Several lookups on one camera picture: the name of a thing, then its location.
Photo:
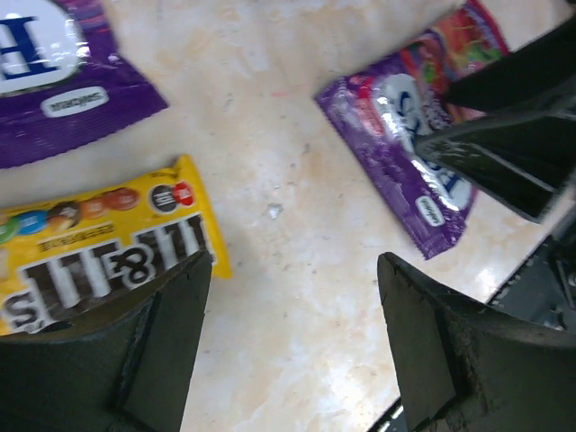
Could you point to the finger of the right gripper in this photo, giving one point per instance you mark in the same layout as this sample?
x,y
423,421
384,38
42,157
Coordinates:
x,y
545,66
519,158

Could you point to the purple candy bag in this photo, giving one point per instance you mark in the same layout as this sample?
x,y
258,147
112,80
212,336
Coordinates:
x,y
382,110
64,83

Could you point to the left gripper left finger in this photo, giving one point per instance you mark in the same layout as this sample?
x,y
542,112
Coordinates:
x,y
125,365

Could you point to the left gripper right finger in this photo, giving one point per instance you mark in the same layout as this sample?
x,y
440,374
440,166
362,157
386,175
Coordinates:
x,y
472,355

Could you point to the yellow chocolate candy packet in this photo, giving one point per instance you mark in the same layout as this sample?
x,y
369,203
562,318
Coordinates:
x,y
63,257

